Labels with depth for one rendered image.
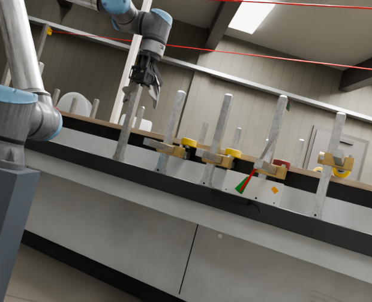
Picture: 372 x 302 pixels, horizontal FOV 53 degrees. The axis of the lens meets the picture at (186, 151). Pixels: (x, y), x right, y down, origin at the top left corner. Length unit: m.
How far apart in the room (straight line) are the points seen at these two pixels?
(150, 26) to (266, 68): 6.06
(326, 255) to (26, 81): 1.36
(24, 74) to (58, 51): 5.80
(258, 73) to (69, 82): 3.51
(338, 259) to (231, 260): 0.54
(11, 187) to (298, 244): 1.11
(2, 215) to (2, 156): 0.19
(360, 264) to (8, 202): 1.29
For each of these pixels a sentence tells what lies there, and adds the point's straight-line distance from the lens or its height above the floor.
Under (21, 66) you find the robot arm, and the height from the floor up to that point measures 0.97.
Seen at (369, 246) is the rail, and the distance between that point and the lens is 1.61.
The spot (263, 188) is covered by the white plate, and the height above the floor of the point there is 0.76.
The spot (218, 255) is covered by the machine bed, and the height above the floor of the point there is 0.38.
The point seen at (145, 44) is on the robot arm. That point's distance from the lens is 1.46.
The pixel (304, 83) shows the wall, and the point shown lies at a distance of 7.64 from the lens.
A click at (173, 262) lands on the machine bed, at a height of 0.26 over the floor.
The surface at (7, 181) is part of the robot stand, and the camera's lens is 1.31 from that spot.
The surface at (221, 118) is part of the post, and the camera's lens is 1.76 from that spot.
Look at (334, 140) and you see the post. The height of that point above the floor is 1.03.
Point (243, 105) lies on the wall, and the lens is 7.21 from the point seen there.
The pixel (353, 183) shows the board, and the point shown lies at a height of 0.89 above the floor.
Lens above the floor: 0.76
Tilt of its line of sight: 2 degrees up
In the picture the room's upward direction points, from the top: 15 degrees clockwise
